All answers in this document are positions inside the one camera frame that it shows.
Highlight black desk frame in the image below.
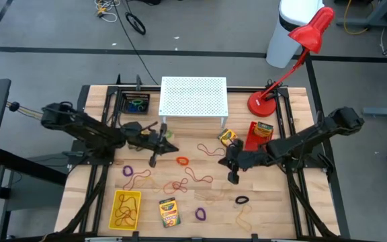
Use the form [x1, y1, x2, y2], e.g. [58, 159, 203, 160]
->
[0, 147, 69, 242]

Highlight grey desk base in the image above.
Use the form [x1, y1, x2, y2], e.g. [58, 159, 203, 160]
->
[335, 0, 387, 30]

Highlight orange rubber band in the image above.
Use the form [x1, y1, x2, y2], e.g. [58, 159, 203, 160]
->
[162, 180, 176, 196]

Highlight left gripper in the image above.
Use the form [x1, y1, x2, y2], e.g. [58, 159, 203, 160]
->
[122, 121, 179, 168]

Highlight white perforated shelf riser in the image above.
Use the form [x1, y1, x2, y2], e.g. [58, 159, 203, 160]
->
[158, 76, 229, 128]

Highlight red rubber band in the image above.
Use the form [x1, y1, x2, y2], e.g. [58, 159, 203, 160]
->
[171, 177, 189, 195]
[197, 143, 226, 157]
[183, 166, 214, 184]
[114, 194, 139, 218]
[122, 168, 152, 192]
[115, 208, 138, 227]

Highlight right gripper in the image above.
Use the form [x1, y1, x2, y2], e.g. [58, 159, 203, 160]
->
[218, 138, 269, 185]

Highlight white trash bin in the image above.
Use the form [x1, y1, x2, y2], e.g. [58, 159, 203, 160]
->
[265, 0, 325, 69]

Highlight red plastic basket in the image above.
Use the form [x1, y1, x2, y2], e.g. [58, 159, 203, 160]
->
[243, 121, 271, 152]

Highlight white and yellow cables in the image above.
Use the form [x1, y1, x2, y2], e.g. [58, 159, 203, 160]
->
[93, 0, 120, 22]

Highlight yellow rubber band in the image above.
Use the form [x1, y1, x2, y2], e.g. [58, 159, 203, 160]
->
[195, 181, 234, 206]
[136, 175, 161, 194]
[234, 204, 253, 233]

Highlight red desk lamp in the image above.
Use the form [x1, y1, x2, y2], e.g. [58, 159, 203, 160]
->
[247, 5, 335, 118]

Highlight yellow plastic basket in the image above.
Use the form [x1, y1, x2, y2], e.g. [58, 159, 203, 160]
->
[107, 190, 143, 232]

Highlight yellow and black cable bundle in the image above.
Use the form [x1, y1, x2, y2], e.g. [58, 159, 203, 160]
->
[5, 100, 45, 120]

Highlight long black floor cable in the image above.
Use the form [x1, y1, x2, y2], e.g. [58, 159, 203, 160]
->
[112, 0, 161, 85]

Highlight yellow floor cable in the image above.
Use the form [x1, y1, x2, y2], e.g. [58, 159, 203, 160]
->
[343, 0, 372, 36]

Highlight black coiled floor cable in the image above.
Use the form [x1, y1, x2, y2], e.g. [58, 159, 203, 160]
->
[125, 11, 147, 36]

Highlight black mesh basket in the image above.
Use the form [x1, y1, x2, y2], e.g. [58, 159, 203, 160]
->
[121, 91, 151, 116]

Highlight grey metal bar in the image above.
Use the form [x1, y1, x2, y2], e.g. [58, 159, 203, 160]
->
[361, 106, 387, 118]

